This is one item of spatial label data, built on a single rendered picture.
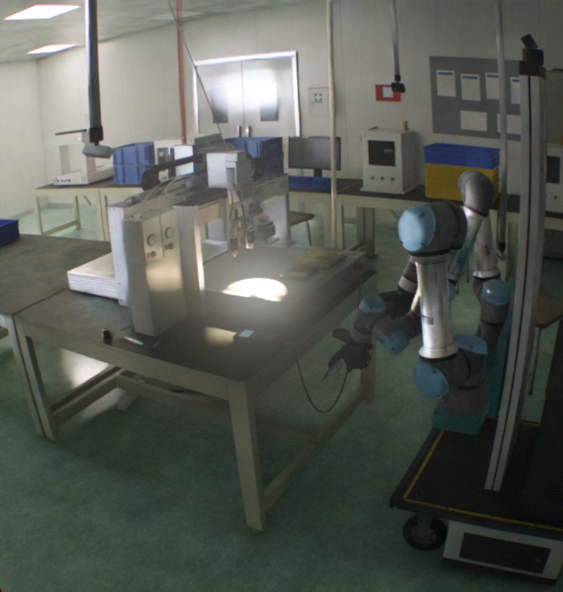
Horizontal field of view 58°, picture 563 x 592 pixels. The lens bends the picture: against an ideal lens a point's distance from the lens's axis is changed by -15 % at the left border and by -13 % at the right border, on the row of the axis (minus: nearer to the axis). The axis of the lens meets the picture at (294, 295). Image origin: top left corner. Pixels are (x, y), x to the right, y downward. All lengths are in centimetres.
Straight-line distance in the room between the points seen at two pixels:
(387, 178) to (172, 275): 287
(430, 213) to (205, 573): 154
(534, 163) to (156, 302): 151
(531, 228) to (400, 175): 324
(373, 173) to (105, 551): 372
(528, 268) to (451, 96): 471
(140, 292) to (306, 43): 507
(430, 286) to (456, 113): 485
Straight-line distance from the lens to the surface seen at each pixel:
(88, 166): 697
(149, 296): 228
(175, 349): 220
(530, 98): 165
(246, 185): 244
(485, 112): 624
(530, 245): 170
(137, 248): 224
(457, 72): 630
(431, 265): 154
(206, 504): 257
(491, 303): 216
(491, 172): 461
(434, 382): 160
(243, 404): 198
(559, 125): 573
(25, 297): 313
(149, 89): 838
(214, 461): 283
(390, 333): 174
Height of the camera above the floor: 168
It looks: 21 degrees down
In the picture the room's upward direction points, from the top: 3 degrees counter-clockwise
